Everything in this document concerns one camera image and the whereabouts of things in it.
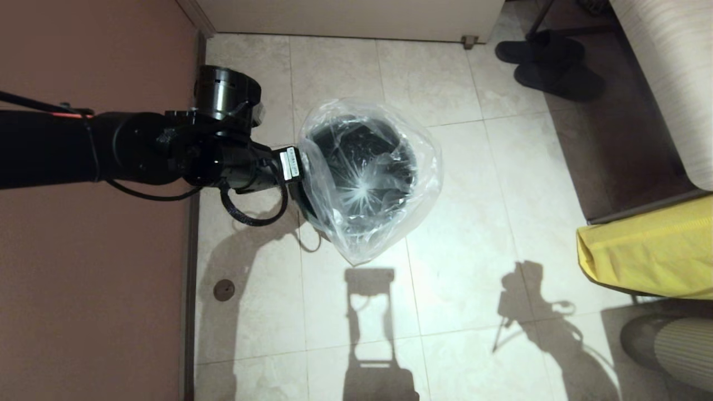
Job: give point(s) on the dark metal frame rail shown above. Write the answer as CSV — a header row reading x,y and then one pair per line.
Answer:
x,y
640,208

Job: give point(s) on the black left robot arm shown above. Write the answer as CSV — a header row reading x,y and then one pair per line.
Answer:
x,y
55,147

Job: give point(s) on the yellow cloth bag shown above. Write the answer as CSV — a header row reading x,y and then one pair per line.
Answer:
x,y
652,250

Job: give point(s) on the grey ribbed round stool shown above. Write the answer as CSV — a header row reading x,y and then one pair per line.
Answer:
x,y
679,345

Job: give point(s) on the grey round trash bin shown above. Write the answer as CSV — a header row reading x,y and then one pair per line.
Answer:
x,y
356,150

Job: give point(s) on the clear plastic trash bag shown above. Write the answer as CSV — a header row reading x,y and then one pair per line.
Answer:
x,y
367,245

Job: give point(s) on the white door panel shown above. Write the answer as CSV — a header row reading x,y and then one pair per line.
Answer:
x,y
356,19

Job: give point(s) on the beige striped sofa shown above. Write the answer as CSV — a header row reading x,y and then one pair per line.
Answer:
x,y
668,72

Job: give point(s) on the metal door stopper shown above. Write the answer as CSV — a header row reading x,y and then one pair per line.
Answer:
x,y
469,43

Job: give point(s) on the round metal floor plate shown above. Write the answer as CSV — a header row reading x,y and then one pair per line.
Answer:
x,y
224,291

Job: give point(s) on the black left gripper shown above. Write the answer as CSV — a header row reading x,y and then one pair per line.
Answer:
x,y
267,167

